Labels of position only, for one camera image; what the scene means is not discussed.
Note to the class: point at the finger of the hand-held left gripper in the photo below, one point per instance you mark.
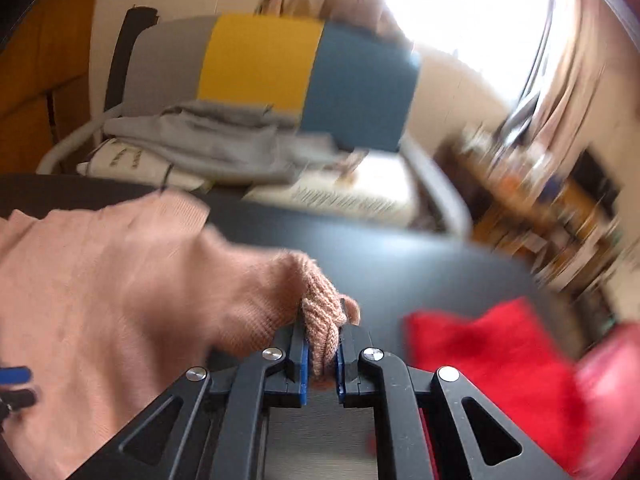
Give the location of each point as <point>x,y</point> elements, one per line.
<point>20,399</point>
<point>15,375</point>

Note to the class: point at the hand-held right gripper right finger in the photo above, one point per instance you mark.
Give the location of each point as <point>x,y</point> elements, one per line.
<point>341,372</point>

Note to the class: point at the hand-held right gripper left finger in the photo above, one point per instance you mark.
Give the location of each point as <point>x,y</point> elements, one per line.
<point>301,365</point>

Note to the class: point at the pink knitted sweater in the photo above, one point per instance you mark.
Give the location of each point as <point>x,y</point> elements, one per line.
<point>100,285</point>

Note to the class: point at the red knitted garment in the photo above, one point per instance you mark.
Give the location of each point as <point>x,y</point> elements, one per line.
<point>490,355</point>

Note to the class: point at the white printed cushion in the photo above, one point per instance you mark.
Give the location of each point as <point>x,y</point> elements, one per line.
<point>350,195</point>

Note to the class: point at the white printed cloth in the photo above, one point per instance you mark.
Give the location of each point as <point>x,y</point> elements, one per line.
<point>125,160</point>

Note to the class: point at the grey garment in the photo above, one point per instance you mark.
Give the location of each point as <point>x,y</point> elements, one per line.
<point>210,135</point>

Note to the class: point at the cluttered wooden desk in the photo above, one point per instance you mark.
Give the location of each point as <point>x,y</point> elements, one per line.
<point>530,210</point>

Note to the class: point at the magenta ruffled bed cover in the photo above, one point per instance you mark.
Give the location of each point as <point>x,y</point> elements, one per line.
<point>610,385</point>

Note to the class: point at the grey yellow blue chair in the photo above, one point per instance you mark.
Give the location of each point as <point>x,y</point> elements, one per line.
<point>260,60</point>

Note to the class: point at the black monitor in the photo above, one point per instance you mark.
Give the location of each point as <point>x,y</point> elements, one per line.
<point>595,177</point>

